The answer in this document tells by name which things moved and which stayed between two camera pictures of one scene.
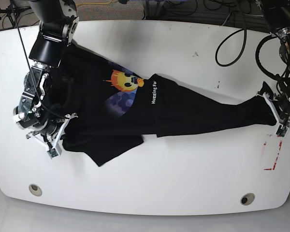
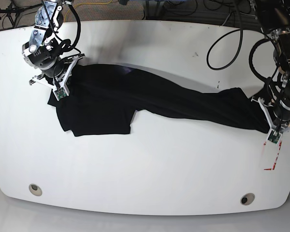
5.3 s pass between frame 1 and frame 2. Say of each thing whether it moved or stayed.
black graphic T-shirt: moved
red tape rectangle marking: stayed
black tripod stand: stayed
